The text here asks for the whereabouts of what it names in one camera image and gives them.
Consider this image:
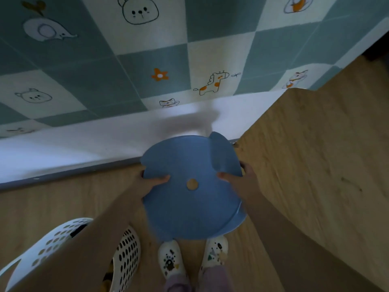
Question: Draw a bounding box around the person's right hand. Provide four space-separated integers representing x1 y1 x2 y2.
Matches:
217 162 262 210

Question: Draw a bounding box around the person's left hand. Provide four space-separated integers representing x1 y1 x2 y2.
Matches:
129 170 171 207

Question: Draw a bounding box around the grey-blue plastic stool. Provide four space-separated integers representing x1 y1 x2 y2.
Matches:
140 131 247 242

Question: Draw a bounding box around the white perforated laundry basket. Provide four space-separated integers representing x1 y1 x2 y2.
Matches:
0 218 141 292

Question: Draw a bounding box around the person's left forearm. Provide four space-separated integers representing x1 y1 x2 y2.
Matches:
9 194 144 292

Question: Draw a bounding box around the person's right forearm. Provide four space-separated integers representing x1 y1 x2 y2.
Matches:
243 199 384 292

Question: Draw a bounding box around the person's right white clog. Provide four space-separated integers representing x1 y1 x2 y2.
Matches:
199 235 229 273

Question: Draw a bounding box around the person's white clog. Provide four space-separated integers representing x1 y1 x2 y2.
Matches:
199 235 229 273
157 239 186 280

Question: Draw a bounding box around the person's left white clog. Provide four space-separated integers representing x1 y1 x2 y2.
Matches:
157 239 186 280

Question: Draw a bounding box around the grey skirting board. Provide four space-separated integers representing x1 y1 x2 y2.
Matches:
0 139 238 192

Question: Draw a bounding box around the brown and yellow garment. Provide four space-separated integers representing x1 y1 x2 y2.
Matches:
101 260 115 292

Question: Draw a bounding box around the checkered animal print mat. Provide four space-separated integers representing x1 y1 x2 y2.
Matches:
0 0 389 140

